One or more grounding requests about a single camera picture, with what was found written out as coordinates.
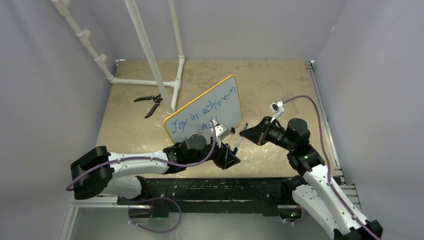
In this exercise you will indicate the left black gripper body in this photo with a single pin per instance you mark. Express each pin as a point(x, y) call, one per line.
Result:
point(216, 156)

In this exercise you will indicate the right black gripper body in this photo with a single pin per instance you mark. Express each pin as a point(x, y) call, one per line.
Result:
point(269, 134)

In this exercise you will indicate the whiteboard marker pen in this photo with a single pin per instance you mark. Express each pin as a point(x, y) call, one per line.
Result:
point(235, 150)

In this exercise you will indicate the yellow framed whiteboard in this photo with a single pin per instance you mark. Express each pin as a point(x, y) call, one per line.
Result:
point(221, 103)

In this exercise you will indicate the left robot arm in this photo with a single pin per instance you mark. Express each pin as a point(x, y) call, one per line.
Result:
point(99, 172)

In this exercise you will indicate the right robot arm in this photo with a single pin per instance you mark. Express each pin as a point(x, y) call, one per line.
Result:
point(314, 188)

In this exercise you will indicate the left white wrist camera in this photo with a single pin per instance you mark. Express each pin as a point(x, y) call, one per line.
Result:
point(220, 131)

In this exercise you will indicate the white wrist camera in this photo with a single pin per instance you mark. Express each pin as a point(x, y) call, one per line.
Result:
point(277, 108)
point(220, 131)

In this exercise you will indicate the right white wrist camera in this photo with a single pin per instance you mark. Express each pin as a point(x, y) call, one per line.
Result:
point(277, 108)

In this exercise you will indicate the aluminium table frame rail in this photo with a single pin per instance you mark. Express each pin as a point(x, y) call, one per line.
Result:
point(331, 132)

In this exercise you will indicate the white PVC pipe frame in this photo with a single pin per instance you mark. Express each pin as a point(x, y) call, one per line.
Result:
point(169, 90)

